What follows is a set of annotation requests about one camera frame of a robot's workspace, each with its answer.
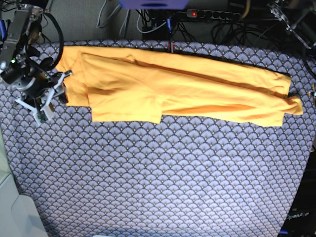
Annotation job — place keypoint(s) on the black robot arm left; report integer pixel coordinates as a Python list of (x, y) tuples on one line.
[(299, 17)]

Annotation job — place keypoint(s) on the purple box at top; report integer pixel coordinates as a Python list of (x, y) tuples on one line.
[(154, 4)]

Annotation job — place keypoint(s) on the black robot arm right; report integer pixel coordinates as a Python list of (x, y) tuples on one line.
[(17, 69)]

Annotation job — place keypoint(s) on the black power strip red switch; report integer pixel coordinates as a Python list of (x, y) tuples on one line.
[(213, 15)]

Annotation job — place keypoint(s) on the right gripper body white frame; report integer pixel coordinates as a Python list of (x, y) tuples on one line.
[(38, 93)]

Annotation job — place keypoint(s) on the yellow T-shirt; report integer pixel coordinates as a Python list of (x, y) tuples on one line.
[(125, 84)]

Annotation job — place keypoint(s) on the black OpenArm base box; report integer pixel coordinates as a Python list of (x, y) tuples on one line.
[(301, 219)]

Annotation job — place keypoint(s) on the blue fan-pattern tablecloth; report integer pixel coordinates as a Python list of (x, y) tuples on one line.
[(184, 177)]

